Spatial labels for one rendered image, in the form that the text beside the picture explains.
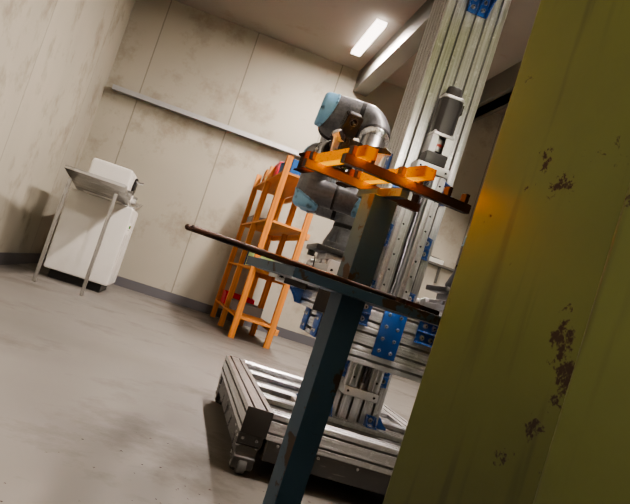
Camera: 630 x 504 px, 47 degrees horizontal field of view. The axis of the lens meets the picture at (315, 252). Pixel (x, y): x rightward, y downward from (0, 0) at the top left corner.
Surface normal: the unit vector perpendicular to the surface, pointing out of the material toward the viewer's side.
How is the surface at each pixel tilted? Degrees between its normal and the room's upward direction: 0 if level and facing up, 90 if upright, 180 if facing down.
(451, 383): 90
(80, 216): 90
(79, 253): 90
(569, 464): 90
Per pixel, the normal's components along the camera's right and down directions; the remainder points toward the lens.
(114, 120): 0.18, 0.00
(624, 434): -0.85, -0.31
